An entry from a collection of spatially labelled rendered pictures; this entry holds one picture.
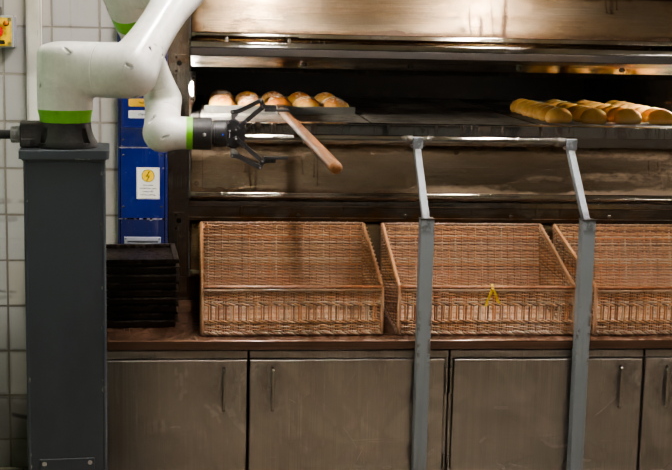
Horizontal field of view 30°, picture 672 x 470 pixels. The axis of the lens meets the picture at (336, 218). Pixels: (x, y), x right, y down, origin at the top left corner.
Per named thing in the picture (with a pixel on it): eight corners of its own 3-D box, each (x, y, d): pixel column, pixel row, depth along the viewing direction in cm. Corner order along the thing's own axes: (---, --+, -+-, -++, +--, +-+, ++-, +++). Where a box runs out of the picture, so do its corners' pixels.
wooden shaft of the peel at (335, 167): (343, 175, 280) (343, 161, 280) (329, 175, 280) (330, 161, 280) (286, 115, 448) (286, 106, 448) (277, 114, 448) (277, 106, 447)
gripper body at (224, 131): (212, 117, 358) (245, 117, 359) (212, 146, 360) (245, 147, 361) (213, 119, 351) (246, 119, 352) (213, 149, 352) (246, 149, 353)
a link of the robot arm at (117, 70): (142, 62, 283) (209, -46, 324) (75, 60, 287) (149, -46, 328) (152, 110, 291) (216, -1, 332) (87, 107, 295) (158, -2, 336)
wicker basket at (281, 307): (197, 301, 419) (197, 220, 415) (364, 301, 426) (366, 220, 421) (197, 337, 371) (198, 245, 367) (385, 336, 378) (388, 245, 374)
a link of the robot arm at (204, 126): (192, 151, 350) (192, 118, 349) (192, 147, 362) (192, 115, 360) (214, 151, 351) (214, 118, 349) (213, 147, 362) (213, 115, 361)
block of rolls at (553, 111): (507, 111, 498) (507, 97, 497) (624, 113, 503) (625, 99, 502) (547, 123, 438) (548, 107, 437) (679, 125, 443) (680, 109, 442)
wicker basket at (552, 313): (375, 301, 426) (378, 220, 422) (539, 301, 431) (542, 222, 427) (394, 336, 378) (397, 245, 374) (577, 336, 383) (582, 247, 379)
